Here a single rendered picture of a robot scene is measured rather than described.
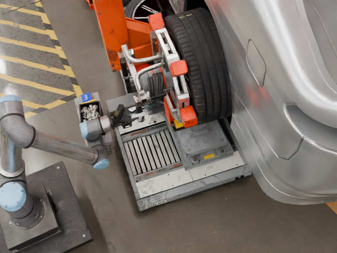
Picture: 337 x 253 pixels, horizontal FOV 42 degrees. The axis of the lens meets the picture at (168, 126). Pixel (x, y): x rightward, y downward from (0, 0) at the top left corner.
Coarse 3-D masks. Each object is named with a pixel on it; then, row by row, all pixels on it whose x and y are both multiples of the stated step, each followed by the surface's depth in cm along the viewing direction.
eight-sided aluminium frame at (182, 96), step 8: (152, 32) 251; (160, 32) 240; (152, 40) 263; (160, 40) 237; (168, 40) 237; (152, 48) 270; (168, 56) 230; (176, 56) 230; (168, 64) 230; (176, 80) 232; (184, 80) 233; (168, 88) 282; (176, 88) 233; (184, 88) 233; (176, 96) 236; (184, 96) 234; (168, 104) 275; (176, 104) 275; (184, 104) 246; (176, 112) 266
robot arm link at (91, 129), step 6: (90, 120) 244; (96, 120) 243; (84, 126) 242; (90, 126) 242; (96, 126) 242; (84, 132) 241; (90, 132) 242; (96, 132) 243; (102, 132) 245; (84, 138) 245; (90, 138) 247; (96, 138) 248
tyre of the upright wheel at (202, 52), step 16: (176, 16) 246; (192, 16) 239; (208, 16) 237; (176, 32) 232; (192, 32) 231; (208, 32) 231; (192, 48) 228; (208, 48) 228; (192, 64) 226; (208, 64) 228; (224, 64) 229; (192, 80) 228; (208, 80) 229; (224, 80) 231; (192, 96) 238; (208, 96) 233; (224, 96) 236; (208, 112) 242; (224, 112) 248
